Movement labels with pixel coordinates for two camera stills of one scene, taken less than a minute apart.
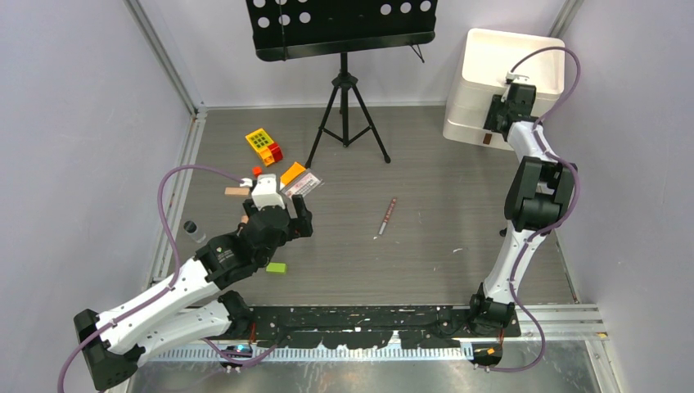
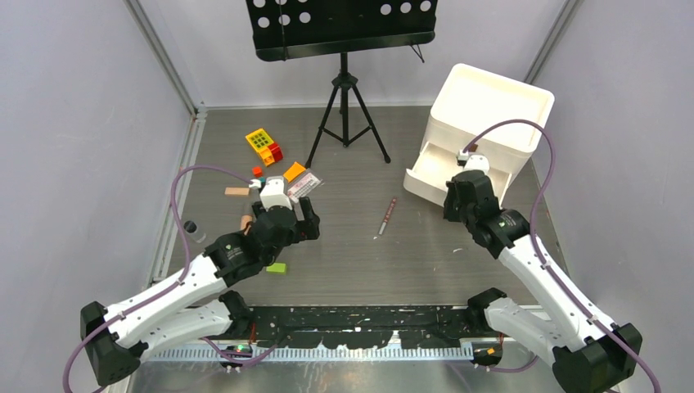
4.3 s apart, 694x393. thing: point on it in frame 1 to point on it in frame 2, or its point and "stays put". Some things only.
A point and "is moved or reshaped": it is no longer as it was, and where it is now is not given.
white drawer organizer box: x=488 y=56 is moved or reshaped
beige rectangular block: x=236 y=191 stays put
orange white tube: x=292 y=173 stays put
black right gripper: x=496 y=103 to x=448 y=214
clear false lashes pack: x=305 y=183 stays put
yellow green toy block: x=259 y=139 stays put
